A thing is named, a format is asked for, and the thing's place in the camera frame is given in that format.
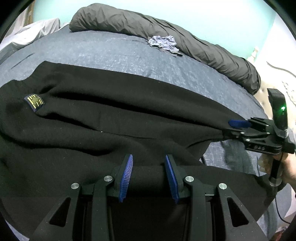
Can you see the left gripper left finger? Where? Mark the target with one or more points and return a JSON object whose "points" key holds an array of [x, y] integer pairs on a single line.
{"points": [[84, 213]]}

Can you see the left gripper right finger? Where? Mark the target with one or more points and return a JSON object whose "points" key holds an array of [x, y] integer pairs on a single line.
{"points": [[215, 212]]}

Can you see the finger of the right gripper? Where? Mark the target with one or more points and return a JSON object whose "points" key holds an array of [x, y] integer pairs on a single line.
{"points": [[233, 134], [239, 123]]}

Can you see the black garment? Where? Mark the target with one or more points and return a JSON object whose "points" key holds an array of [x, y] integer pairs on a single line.
{"points": [[66, 124]]}

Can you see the person's right hand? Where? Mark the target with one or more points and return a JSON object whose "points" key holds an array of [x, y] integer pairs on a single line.
{"points": [[287, 166]]}

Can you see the cream tufted headboard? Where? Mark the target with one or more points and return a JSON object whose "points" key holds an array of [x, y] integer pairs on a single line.
{"points": [[278, 78]]}

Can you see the small blue crumpled cloth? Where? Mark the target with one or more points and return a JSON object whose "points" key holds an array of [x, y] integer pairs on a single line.
{"points": [[166, 43]]}

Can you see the blue patterned bed sheet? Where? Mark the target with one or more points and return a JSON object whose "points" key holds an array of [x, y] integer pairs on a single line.
{"points": [[130, 54]]}

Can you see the dark grey rolled duvet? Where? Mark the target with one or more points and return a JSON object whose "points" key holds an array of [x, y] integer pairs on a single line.
{"points": [[101, 17]]}

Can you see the light grey blanket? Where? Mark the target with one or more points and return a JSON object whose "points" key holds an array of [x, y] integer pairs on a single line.
{"points": [[27, 35]]}

